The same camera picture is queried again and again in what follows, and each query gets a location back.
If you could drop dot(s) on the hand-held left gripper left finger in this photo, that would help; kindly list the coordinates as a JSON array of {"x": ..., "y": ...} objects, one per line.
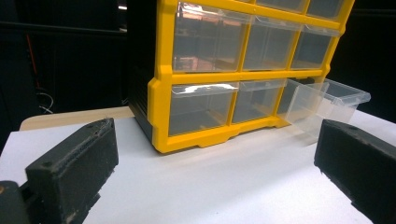
[{"x": 71, "y": 174}]

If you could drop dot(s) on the yellow and black drawer cabinet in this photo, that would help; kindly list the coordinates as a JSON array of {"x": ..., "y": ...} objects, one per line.
[{"x": 160, "y": 93}]

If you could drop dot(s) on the set of closed transparent drawers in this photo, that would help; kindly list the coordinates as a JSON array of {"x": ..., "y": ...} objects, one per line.
[{"x": 202, "y": 46}]

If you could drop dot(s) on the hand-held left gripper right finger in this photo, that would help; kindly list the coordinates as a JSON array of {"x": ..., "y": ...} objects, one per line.
[{"x": 361, "y": 168}]

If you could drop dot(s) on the pulled-out clear plastic drawer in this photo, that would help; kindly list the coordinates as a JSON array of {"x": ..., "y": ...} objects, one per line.
[{"x": 311, "y": 104}]

